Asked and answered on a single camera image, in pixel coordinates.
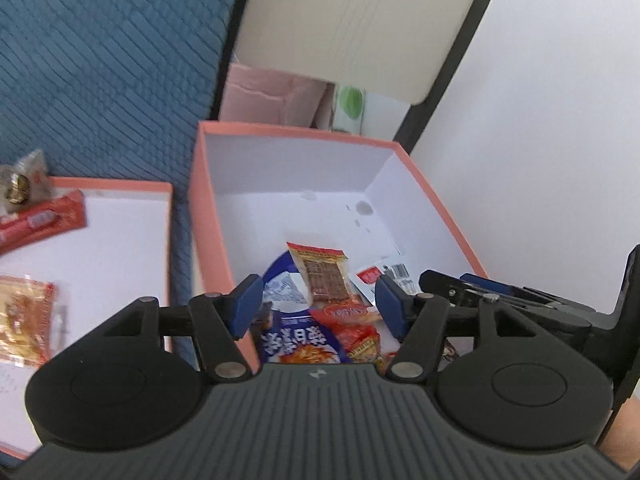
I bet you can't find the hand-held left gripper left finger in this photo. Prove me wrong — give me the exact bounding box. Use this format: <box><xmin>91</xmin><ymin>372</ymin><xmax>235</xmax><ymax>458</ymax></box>
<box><xmin>102</xmin><ymin>274</ymin><xmax>264</xmax><ymax>381</ymax></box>

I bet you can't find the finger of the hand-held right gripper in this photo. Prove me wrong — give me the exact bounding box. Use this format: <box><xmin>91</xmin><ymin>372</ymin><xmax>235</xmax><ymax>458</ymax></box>
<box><xmin>419</xmin><ymin>269</ymin><xmax>593</xmax><ymax>333</ymax></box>
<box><xmin>459</xmin><ymin>272</ymin><xmax>597</xmax><ymax>317</ymax></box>

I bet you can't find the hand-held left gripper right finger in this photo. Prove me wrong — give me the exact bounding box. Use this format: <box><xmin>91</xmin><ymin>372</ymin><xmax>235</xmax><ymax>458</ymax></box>
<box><xmin>375</xmin><ymin>274</ymin><xmax>561</xmax><ymax>381</ymax></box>

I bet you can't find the white barcode snack packet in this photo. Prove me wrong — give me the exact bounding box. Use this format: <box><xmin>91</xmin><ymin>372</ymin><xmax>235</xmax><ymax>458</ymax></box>
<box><xmin>354</xmin><ymin>260</ymin><xmax>427</xmax><ymax>307</ymax></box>

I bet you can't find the orange cardboard box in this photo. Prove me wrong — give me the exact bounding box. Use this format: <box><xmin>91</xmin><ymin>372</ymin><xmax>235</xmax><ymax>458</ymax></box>
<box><xmin>188</xmin><ymin>120</ymin><xmax>490</xmax><ymax>376</ymax></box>

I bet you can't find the orange box lid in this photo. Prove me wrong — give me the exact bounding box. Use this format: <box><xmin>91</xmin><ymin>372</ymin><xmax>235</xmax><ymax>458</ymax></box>
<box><xmin>0</xmin><ymin>176</ymin><xmax>175</xmax><ymax>461</ymax></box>

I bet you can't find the person's right forearm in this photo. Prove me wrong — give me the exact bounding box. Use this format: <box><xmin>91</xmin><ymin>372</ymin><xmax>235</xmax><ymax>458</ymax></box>
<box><xmin>597</xmin><ymin>399</ymin><xmax>640</xmax><ymax>469</ymax></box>

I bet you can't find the blue white snack packet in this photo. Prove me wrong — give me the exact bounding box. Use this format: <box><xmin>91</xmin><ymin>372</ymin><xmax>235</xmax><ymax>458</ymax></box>
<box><xmin>256</xmin><ymin>251</ymin><xmax>352</xmax><ymax>367</ymax></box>

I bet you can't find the brown orange-edged snack packet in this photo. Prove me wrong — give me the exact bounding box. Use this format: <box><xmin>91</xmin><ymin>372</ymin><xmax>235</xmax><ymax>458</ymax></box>
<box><xmin>286</xmin><ymin>241</ymin><xmax>352</xmax><ymax>307</ymax></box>

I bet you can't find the green spotted white bag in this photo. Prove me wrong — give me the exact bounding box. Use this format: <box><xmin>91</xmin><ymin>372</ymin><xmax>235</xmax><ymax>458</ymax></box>
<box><xmin>331</xmin><ymin>84</ymin><xmax>367</xmax><ymax>135</ymax></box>

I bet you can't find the pink bag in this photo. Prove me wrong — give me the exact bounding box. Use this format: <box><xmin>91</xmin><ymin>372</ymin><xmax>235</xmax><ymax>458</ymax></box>
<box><xmin>219</xmin><ymin>61</ymin><xmax>332</xmax><ymax>129</ymax></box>

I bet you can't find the long red snack packet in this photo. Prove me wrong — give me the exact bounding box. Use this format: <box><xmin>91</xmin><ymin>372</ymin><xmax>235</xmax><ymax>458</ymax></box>
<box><xmin>0</xmin><ymin>190</ymin><xmax>88</xmax><ymax>257</ymax></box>

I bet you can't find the orange yellow snack packet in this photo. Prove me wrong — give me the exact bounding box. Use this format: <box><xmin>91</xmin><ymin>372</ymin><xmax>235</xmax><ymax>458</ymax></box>
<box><xmin>0</xmin><ymin>274</ymin><xmax>57</xmax><ymax>367</ymax></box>

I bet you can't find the clear wrapped candy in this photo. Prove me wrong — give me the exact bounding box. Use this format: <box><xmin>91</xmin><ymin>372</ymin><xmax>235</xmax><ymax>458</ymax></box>
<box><xmin>0</xmin><ymin>149</ymin><xmax>52</xmax><ymax>217</ymax></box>

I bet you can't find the black framed cream chair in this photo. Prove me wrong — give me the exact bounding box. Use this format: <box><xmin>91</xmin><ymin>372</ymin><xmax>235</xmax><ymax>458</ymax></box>
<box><xmin>209</xmin><ymin>0</ymin><xmax>507</xmax><ymax>156</ymax></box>

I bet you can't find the blue quilted blanket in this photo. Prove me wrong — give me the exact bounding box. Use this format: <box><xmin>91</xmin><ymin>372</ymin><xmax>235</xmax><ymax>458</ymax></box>
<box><xmin>0</xmin><ymin>0</ymin><xmax>258</xmax><ymax>361</ymax></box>

